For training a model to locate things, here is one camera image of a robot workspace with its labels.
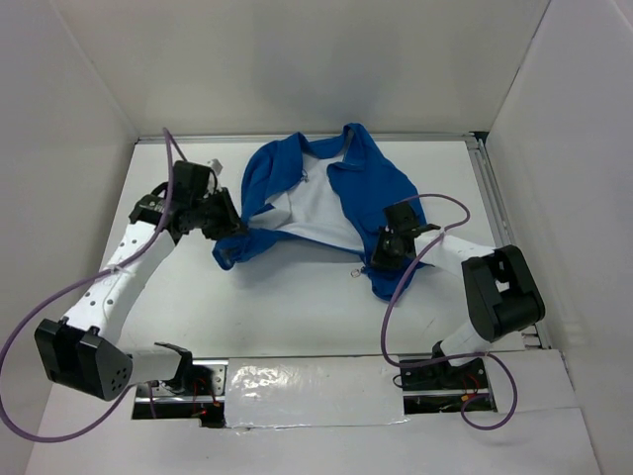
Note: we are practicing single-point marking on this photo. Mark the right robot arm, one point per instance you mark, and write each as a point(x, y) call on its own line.
point(501, 294)

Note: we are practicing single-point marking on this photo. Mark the silver tape patch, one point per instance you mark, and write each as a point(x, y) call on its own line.
point(305, 392)

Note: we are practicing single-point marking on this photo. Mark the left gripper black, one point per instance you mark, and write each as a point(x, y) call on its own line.
point(230, 223)

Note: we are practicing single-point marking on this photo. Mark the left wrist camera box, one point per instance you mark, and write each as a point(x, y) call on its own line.
point(216, 166)

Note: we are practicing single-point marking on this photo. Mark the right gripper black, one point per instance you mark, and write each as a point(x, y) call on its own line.
point(380, 259)

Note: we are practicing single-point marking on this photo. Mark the blue zip jacket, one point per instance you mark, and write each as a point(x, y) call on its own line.
point(331, 192)

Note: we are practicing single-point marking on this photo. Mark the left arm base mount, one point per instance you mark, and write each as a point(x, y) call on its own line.
point(201, 400)

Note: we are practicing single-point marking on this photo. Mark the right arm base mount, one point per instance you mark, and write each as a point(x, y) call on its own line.
point(443, 388)

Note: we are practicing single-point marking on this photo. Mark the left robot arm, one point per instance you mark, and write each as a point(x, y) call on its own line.
point(80, 350)

